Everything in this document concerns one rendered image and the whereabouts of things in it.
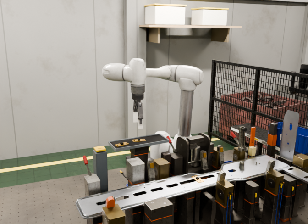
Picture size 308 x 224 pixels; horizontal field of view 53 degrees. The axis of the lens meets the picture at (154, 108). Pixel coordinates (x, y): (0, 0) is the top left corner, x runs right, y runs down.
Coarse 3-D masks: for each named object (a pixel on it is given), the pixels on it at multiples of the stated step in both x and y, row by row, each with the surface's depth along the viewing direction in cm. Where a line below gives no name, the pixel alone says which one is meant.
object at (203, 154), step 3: (201, 153) 200; (204, 153) 199; (201, 156) 200; (204, 156) 199; (201, 159) 201; (204, 159) 200; (201, 162) 201; (204, 162) 200; (201, 165) 201; (204, 165) 201; (207, 165) 201; (204, 168) 201
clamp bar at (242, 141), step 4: (240, 128) 212; (244, 128) 210; (240, 132) 213; (244, 132) 214; (240, 136) 213; (244, 136) 214; (240, 140) 214; (244, 140) 214; (240, 144) 214; (244, 144) 215; (244, 148) 215
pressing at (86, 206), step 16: (240, 160) 211; (256, 160) 212; (176, 176) 187; (240, 176) 189; (256, 176) 190; (112, 192) 169; (128, 192) 169; (160, 192) 169; (176, 192) 170; (80, 208) 154; (96, 208) 154; (128, 208) 156
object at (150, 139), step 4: (148, 136) 208; (152, 136) 209; (156, 136) 209; (160, 136) 209; (120, 140) 200; (124, 140) 200; (128, 140) 200; (148, 140) 201; (152, 140) 201; (156, 140) 201; (160, 140) 201; (112, 144) 194; (128, 144) 194; (132, 144) 194; (136, 144) 194; (140, 144) 194
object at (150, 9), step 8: (152, 8) 432; (160, 8) 426; (168, 8) 431; (176, 8) 435; (184, 8) 440; (152, 16) 434; (160, 16) 429; (168, 16) 433; (176, 16) 438; (184, 16) 443; (152, 24) 440; (160, 24) 433; (168, 24) 437; (176, 24) 442; (184, 24) 447
